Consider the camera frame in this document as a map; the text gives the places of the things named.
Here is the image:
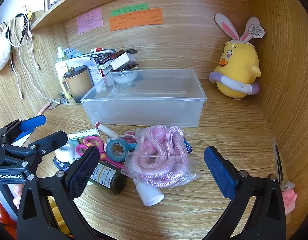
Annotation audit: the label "pink pen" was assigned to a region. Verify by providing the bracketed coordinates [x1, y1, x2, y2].
[38, 102, 50, 116]

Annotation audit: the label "person's left hand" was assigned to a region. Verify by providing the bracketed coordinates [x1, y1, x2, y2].
[13, 184, 24, 208]

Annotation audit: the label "yellow chick plush toy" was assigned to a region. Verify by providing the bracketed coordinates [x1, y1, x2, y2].
[209, 13, 266, 101]

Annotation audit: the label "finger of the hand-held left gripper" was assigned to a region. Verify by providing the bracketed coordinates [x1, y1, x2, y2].
[0, 115, 47, 146]
[0, 131, 69, 156]

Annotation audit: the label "pink white cord keychain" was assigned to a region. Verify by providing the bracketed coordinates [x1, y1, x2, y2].
[116, 131, 137, 143]

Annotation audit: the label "white red lip balm stick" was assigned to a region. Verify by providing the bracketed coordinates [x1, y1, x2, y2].
[95, 121, 119, 139]

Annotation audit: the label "white ceramic bowl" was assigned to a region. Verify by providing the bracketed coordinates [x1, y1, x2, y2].
[111, 70, 138, 86]

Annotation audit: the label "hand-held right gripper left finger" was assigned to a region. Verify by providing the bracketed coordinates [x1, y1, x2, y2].
[17, 145, 100, 240]

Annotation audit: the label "black beaded lanyard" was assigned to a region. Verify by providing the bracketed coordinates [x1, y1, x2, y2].
[16, 12, 29, 46]

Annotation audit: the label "teal tape roll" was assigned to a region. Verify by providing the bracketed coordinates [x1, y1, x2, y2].
[106, 139, 137, 163]

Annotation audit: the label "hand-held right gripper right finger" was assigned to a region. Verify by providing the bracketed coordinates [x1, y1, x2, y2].
[201, 145, 287, 240]

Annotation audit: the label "small white bottle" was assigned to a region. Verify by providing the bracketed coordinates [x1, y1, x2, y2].
[132, 179, 165, 207]

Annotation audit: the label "person's left forearm orange sleeve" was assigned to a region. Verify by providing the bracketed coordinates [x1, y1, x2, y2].
[0, 192, 18, 230]

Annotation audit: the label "white cardboard box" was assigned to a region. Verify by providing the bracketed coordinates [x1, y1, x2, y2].
[110, 52, 137, 71]

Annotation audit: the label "teal white cylinder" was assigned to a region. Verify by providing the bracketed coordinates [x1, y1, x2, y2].
[55, 140, 78, 162]

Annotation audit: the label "white charging cable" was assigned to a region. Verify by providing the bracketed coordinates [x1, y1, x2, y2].
[8, 17, 60, 105]

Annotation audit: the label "green cap spray bottle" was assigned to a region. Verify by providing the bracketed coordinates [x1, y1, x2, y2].
[55, 46, 72, 80]

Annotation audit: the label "pink paper note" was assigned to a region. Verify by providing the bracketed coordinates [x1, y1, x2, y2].
[77, 8, 104, 34]

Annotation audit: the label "red white marker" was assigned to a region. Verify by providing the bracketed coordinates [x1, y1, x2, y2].
[90, 47, 116, 53]

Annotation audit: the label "dark labelled bottle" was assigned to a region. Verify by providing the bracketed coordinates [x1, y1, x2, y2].
[89, 160, 128, 195]

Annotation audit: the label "orange paper note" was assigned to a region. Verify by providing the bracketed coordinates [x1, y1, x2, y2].
[109, 11, 164, 32]

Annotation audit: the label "stack of papers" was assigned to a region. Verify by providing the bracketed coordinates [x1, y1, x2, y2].
[66, 50, 114, 85]

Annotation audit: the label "pink rope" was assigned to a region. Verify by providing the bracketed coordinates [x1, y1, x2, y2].
[121, 125, 200, 188]

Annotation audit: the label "clear plastic storage box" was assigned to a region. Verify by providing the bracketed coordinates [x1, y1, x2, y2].
[80, 69, 207, 128]

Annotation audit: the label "green paper note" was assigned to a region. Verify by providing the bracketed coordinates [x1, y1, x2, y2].
[111, 3, 148, 16]

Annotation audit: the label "brown lidded mug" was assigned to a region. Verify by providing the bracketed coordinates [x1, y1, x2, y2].
[62, 65, 94, 103]

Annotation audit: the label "blue white carton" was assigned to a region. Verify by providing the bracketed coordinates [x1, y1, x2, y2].
[11, 129, 34, 147]

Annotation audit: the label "white green ointment tube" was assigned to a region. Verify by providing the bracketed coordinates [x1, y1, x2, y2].
[68, 128, 100, 141]

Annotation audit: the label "dark blue round tin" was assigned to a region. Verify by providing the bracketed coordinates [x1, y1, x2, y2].
[53, 156, 71, 173]

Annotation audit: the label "red white box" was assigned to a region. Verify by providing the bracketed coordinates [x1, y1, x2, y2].
[100, 65, 113, 85]

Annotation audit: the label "pink scissors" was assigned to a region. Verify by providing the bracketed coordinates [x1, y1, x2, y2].
[76, 136, 124, 168]

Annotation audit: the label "blue foil packet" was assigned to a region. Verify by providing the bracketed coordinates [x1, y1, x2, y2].
[183, 138, 194, 154]

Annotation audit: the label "pink paw toy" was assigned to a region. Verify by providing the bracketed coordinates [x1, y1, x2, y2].
[282, 189, 298, 216]

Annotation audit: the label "thin frame glasses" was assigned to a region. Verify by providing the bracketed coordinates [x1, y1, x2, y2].
[47, 97, 62, 110]

